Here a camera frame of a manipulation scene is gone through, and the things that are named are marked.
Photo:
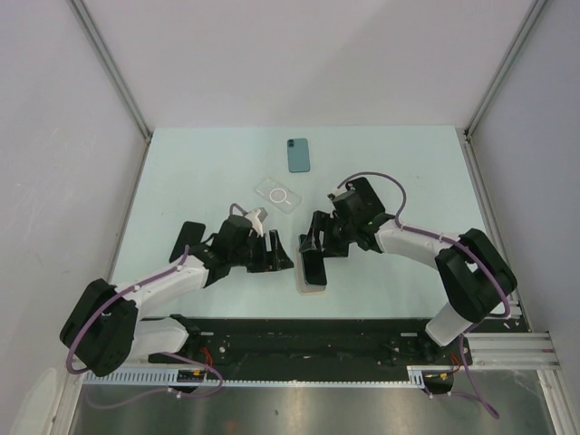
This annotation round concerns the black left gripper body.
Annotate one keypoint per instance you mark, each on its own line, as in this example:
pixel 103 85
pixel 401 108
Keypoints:
pixel 253 251

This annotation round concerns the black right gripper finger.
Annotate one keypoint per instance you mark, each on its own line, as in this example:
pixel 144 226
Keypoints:
pixel 323 222
pixel 310 242

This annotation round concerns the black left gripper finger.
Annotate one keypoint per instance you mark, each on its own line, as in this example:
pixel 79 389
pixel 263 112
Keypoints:
pixel 261 265
pixel 276 255

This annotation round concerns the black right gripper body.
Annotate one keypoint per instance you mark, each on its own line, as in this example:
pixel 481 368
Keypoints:
pixel 337 236

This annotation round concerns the black phone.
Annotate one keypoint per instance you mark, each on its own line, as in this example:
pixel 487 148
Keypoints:
pixel 313 268

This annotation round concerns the beige phone case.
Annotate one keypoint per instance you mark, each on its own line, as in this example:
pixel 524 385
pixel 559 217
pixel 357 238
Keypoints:
pixel 302 287

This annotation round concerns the black phone screen up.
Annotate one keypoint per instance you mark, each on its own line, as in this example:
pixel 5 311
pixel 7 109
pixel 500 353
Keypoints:
pixel 190 234

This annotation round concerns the clear magsafe phone case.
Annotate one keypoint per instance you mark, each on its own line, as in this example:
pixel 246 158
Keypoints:
pixel 278 195

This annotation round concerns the black phone camera side up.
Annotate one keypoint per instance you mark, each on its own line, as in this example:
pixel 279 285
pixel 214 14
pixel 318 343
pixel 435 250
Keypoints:
pixel 362 200

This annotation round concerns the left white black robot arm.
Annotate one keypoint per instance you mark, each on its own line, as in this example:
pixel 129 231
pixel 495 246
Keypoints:
pixel 108 324

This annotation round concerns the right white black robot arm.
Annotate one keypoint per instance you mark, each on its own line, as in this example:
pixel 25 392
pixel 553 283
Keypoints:
pixel 474 275

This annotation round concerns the teal blue phone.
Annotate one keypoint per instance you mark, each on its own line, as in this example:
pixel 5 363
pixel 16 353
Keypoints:
pixel 298 155

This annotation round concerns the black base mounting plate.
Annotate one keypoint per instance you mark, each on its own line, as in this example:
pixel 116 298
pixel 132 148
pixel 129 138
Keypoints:
pixel 350 349

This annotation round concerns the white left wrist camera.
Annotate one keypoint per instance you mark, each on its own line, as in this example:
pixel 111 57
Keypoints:
pixel 257 217

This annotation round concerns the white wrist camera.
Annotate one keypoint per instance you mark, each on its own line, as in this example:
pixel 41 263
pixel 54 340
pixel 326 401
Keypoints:
pixel 257 217
pixel 335 193

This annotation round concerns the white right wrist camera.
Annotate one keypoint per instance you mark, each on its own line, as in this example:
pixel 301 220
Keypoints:
pixel 335 193

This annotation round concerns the white slotted cable duct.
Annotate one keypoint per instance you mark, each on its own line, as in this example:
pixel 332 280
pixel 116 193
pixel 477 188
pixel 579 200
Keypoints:
pixel 406 377

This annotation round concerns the left aluminium corner post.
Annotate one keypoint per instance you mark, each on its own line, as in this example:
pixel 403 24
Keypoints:
pixel 95 38

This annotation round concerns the aluminium corner post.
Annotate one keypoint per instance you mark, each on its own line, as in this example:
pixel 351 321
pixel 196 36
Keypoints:
pixel 507 63
pixel 95 38

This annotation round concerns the aluminium frame rail front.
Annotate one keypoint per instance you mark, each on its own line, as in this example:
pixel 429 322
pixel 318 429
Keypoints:
pixel 512 351

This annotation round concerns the right aluminium corner post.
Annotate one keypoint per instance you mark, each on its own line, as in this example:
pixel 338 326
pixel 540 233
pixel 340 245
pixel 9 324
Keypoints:
pixel 507 63

